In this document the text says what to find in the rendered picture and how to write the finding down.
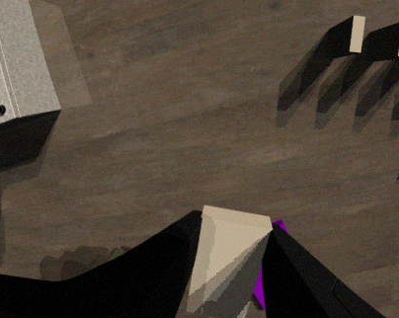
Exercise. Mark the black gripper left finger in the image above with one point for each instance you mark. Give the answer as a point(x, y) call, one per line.
point(148, 281)

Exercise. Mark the purple rectangular block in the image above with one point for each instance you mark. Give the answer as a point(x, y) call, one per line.
point(259, 290)

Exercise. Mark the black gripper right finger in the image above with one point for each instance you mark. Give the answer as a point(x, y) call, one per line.
point(296, 285)

